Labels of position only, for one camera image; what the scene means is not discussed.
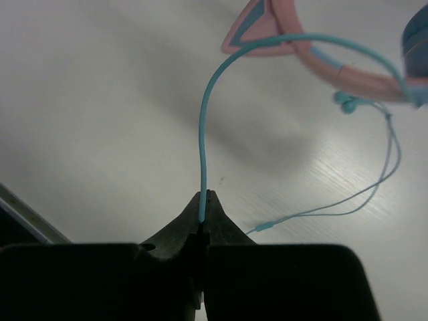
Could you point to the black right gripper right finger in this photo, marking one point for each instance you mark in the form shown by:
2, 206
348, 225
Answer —
247, 281

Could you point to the pink blue cat-ear headphones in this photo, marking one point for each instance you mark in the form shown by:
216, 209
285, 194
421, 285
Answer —
273, 28

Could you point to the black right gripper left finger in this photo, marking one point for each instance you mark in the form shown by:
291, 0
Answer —
105, 281

